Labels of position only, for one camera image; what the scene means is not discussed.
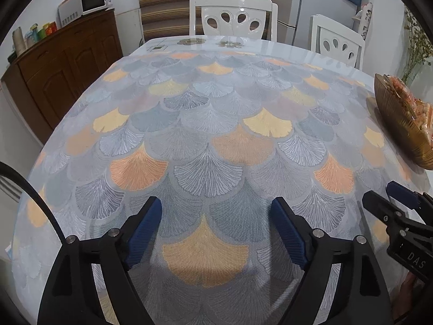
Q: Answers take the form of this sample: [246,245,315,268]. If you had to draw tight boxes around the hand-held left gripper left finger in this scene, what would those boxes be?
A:
[37,196,162,325]

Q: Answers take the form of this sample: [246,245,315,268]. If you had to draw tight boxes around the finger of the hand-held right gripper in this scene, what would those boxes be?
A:
[362,191,410,226]
[386,181,433,210]

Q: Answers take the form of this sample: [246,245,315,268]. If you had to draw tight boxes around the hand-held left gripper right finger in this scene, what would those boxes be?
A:
[271,196,395,325]

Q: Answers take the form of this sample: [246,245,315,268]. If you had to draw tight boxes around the ribbed amber bowl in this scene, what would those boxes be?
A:
[374,73,433,170]

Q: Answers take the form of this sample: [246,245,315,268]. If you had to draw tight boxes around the person's right hand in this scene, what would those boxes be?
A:
[399,272,433,315]

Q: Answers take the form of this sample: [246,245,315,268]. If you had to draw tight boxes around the dried plant branches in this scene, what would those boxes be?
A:
[402,7,433,82]

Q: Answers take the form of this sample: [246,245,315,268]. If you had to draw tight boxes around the patterned white bag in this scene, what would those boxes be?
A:
[355,3,373,41]

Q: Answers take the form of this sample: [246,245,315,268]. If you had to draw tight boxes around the white chair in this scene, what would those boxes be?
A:
[310,14,366,70]
[189,0,278,39]

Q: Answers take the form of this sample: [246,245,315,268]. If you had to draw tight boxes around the wooden cabinet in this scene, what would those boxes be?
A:
[1,8,124,146]

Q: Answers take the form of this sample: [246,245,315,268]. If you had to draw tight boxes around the white side cabinet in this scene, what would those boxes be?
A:
[122,8,143,55]

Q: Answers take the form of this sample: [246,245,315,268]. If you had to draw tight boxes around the grey refrigerator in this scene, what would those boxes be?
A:
[273,0,364,55]

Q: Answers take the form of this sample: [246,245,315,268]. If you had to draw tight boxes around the paper cup stack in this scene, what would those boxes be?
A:
[13,27,28,56]

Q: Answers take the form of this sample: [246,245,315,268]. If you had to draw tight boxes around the striped curtain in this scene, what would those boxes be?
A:
[137,0,274,39]

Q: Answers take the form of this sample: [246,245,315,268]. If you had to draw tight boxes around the white microwave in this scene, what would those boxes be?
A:
[79,0,112,15]

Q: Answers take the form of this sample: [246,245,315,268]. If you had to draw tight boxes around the black cable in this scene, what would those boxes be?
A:
[0,161,65,244]

